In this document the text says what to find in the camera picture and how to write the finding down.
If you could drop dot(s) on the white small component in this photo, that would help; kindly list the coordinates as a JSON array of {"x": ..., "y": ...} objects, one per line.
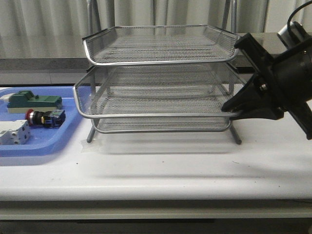
[{"x": 6, "y": 97}]

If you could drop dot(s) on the silver metal rack frame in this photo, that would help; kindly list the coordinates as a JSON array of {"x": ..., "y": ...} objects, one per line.
[{"x": 228, "y": 24}]

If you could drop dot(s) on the red emergency stop button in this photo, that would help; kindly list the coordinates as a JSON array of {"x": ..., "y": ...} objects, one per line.
[{"x": 50, "y": 119}]

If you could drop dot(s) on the green terminal block module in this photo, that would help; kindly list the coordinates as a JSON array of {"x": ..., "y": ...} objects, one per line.
[{"x": 22, "y": 101}]

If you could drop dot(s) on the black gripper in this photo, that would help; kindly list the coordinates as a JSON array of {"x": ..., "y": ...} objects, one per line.
[{"x": 278, "y": 85}]

